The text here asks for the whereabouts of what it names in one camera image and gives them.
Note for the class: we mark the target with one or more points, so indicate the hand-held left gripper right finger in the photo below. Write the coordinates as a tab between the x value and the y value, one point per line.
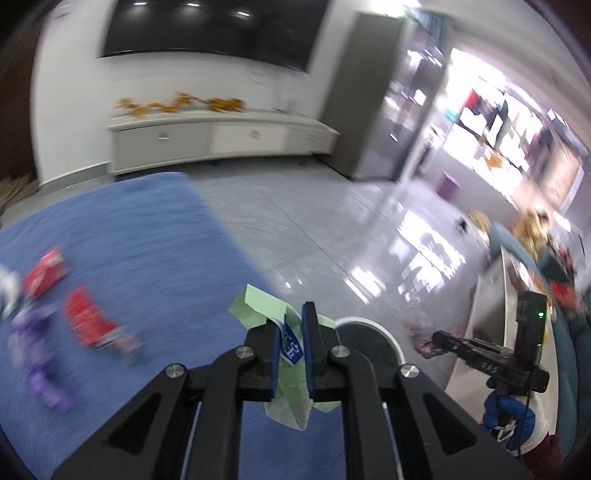
307	350

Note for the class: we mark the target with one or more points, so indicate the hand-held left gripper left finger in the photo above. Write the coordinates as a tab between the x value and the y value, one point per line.
278	360

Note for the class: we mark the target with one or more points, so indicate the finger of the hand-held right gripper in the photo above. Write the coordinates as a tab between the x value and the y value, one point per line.
480	353

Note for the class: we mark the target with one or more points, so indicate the green paper wrapper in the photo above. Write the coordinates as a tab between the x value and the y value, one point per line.
258	307

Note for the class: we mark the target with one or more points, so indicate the grey bin with white rim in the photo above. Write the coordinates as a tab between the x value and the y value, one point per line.
364	337

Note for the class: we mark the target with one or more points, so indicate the clear plastic wrapper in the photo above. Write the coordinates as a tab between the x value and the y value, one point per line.
422	332

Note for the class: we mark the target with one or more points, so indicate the red snack packet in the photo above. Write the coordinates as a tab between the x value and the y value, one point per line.
44	272
83	318

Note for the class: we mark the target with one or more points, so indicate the purple plastic wrapper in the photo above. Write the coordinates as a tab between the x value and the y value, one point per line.
46	387
30	323

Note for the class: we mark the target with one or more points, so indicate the white plastic wrapper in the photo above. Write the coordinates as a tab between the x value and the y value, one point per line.
9	288

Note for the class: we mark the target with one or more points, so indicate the person's right forearm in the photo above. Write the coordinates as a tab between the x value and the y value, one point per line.
547	454

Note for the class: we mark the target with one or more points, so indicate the person's right hand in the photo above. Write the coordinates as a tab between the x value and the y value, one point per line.
508	413

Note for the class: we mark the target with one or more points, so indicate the teal chair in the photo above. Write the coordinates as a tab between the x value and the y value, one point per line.
567	369

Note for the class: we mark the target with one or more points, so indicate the white table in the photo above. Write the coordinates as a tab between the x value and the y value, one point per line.
489	300

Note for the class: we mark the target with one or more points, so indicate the small black floor object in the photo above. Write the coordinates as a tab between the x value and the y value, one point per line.
461	224

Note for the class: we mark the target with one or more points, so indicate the blue blanket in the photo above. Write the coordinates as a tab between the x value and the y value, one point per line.
161	254

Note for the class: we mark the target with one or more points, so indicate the purple stool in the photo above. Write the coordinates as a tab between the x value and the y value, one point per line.
449	183

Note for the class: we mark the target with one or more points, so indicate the row of hanging clothes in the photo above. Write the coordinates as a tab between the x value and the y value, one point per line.
508	124

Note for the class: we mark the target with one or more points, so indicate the white television cabinet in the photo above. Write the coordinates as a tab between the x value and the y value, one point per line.
184	138

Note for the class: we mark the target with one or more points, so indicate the golden tiger figurine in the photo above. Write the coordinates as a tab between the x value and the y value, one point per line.
226	105

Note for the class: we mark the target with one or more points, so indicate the grey refrigerator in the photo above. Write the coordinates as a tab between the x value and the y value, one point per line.
360	92

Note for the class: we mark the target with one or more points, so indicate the golden dragon figurine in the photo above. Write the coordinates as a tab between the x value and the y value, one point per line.
157	106

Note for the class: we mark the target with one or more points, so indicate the dark brown door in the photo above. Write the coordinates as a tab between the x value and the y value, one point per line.
18	115

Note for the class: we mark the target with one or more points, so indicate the black wall television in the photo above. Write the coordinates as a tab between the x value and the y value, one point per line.
207	32

